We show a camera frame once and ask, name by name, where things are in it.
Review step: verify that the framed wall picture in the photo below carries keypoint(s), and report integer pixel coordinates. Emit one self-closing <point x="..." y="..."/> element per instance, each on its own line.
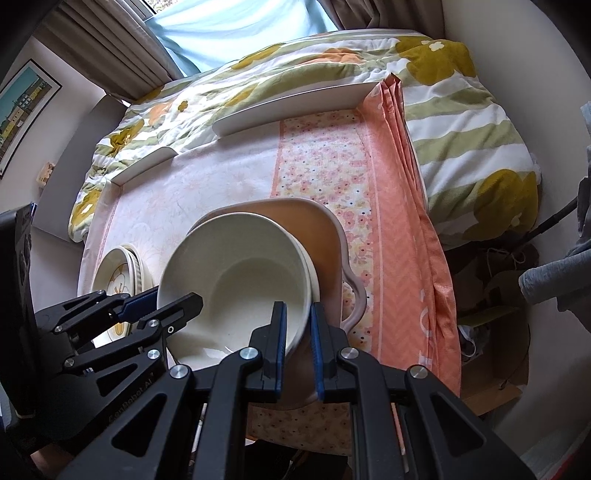
<point x="23" y="115"/>

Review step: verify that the cardboard box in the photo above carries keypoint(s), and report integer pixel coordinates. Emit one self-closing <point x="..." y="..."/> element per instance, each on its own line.
<point x="489" y="392"/>

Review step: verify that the brown curtain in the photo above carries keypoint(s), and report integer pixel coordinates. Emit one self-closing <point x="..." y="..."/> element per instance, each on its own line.
<point x="115" y="46"/>
<point x="383" y="14"/>

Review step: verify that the plain white bowl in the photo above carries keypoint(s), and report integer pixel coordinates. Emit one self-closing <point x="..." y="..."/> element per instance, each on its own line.
<point x="231" y="277"/>

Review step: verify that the short white table rail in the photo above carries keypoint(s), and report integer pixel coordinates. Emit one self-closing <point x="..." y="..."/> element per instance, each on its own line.
<point x="147" y="164"/>

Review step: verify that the pink plastic basin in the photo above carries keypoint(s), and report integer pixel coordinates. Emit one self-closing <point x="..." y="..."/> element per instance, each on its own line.
<point x="314" y="230"/>

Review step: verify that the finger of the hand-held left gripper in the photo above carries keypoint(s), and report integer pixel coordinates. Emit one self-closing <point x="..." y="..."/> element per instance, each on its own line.
<point x="138" y="304"/>
<point x="180" y="311"/>

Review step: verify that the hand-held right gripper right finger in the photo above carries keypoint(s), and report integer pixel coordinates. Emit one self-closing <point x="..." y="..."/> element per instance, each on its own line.
<point x="316" y="350"/>

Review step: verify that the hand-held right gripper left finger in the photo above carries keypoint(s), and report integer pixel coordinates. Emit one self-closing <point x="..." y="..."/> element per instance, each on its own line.
<point x="278" y="350"/>

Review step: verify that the small floral dish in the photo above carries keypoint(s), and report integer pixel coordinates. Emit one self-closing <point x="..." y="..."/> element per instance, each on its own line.
<point x="113" y="277"/>

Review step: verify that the ribbed cream dish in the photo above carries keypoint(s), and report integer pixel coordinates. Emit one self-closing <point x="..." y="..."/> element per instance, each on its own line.
<point x="141" y="277"/>

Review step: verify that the orange floral tablecloth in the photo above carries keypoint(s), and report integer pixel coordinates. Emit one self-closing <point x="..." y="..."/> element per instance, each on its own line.
<point x="323" y="161"/>

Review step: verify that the beige wall switch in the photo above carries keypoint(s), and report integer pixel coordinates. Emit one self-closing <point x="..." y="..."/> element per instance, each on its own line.
<point x="45" y="173"/>

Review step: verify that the grey cloth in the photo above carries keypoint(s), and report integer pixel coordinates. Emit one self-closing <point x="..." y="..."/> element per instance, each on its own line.
<point x="554" y="277"/>

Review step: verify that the floral striped blanket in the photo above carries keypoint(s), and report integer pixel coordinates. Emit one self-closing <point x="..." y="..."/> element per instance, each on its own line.
<point x="461" y="129"/>

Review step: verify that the light blue sheer curtain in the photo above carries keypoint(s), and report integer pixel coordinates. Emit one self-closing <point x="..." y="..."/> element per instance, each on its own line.
<point x="240" y="32"/>

